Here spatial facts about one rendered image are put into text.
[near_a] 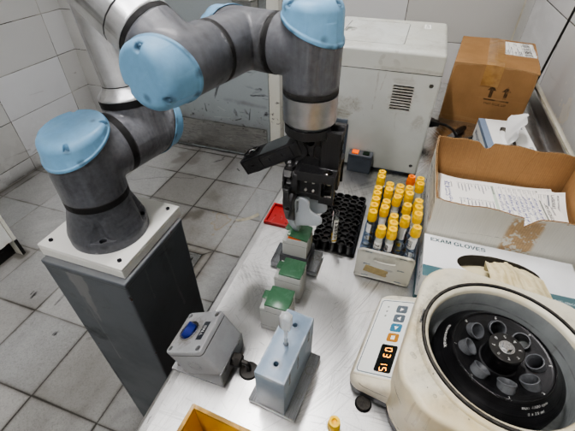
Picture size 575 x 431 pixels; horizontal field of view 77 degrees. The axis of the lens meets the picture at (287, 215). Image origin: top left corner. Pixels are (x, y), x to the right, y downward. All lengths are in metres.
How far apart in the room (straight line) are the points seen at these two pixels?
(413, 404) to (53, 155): 0.62
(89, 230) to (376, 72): 0.67
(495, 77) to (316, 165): 0.83
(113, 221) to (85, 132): 0.17
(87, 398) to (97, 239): 1.02
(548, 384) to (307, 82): 0.46
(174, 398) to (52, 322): 1.42
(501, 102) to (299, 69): 0.92
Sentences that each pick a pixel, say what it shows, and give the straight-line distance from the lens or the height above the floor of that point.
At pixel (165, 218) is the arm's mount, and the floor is 0.90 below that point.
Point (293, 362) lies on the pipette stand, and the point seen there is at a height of 0.98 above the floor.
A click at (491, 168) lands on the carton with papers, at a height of 0.96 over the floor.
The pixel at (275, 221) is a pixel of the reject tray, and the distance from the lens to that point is 0.80.
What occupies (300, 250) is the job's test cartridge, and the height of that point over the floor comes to 0.93.
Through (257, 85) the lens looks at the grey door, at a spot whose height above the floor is 0.55.
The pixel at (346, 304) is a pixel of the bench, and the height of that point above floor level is 0.87.
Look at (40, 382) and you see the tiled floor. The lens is 1.82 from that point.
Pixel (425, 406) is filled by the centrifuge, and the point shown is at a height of 0.99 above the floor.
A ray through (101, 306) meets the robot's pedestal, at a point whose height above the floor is 0.76.
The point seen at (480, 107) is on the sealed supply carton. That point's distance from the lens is 1.31.
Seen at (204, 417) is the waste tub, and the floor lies 0.96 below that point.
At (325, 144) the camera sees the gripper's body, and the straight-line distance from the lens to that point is 0.52.
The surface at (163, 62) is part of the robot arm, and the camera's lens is 0.39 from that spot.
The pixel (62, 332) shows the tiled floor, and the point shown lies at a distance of 1.92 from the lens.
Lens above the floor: 1.40
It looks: 41 degrees down
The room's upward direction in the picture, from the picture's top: straight up
